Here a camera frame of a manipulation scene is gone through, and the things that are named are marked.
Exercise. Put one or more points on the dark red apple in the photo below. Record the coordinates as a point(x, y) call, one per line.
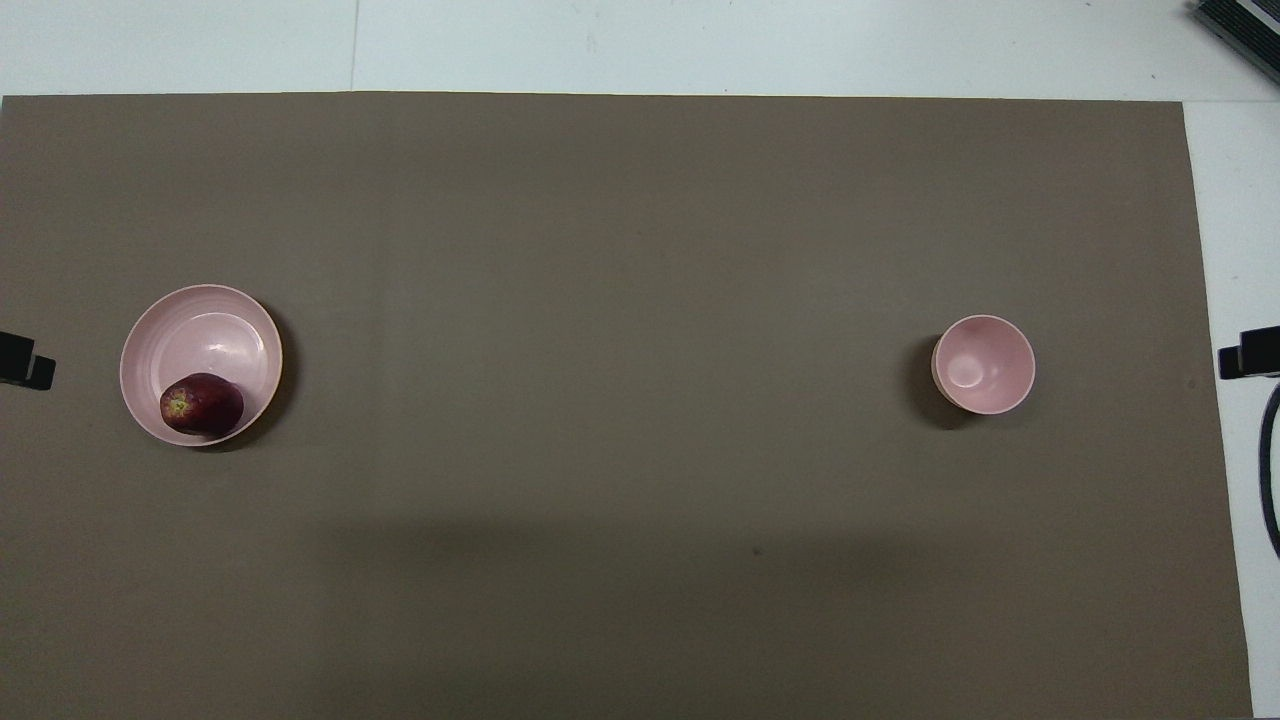
point(205, 405)

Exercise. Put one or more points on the pink plate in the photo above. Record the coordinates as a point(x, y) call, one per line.
point(205, 340)

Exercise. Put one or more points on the pink bowl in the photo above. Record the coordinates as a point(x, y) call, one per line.
point(985, 365)

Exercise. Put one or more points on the dark ribbed device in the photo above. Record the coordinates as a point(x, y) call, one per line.
point(1245, 25)

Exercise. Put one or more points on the brown table mat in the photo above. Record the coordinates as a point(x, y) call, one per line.
point(640, 300)

